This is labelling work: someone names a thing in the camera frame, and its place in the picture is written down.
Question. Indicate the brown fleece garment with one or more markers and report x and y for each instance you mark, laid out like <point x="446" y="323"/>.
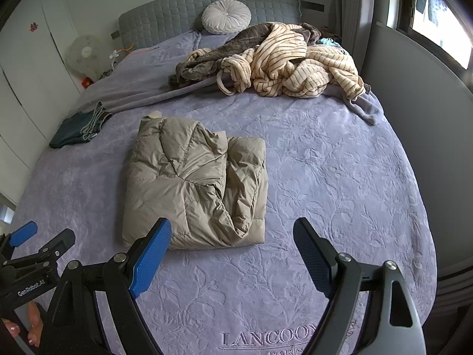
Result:
<point x="207" y="63"/>

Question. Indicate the person's left hand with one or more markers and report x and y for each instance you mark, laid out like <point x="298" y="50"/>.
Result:
<point x="35" y="321"/>

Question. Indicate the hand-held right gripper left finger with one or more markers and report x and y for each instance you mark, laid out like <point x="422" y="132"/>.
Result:
<point x="151" y="255"/>

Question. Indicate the round white pillow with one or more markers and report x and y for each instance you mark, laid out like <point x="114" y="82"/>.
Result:
<point x="225" y="16"/>

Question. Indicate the window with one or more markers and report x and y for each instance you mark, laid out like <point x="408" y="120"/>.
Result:
<point x="443" y="18"/>

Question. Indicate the white wardrobe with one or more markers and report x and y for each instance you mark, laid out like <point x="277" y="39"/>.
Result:
<point x="29" y="81"/>

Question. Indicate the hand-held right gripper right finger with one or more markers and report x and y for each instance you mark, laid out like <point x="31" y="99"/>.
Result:
<point x="312" y="255"/>

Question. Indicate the lavender embossed bed blanket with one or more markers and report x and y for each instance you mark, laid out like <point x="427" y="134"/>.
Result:
<point x="332" y="192"/>

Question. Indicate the beige puffer jacket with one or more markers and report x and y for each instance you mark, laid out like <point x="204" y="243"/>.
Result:
<point x="192" y="177"/>

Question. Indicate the red wardrobe sticker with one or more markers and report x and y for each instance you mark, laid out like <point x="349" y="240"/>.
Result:
<point x="34" y="26"/>

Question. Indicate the turquoise cloth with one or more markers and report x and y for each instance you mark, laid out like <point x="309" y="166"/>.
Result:
<point x="327" y="41"/>

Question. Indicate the small red object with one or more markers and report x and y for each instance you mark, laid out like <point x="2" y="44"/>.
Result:
<point x="87" y="81"/>

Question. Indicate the dark teal folded garment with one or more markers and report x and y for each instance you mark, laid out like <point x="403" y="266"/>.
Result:
<point x="70" y="129"/>

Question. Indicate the white electric fan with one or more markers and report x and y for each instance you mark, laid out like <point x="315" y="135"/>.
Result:
<point x="85" y="53"/>

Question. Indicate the grey quilted headboard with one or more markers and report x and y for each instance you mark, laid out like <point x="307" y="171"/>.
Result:
<point x="166" y="14"/>

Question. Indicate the grey wall plate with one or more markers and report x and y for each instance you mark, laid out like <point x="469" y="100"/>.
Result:
<point x="313" y="6"/>
<point x="115" y="35"/>

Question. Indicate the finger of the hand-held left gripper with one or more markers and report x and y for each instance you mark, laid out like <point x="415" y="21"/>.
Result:
<point x="61" y="242"/>
<point x="24" y="233"/>

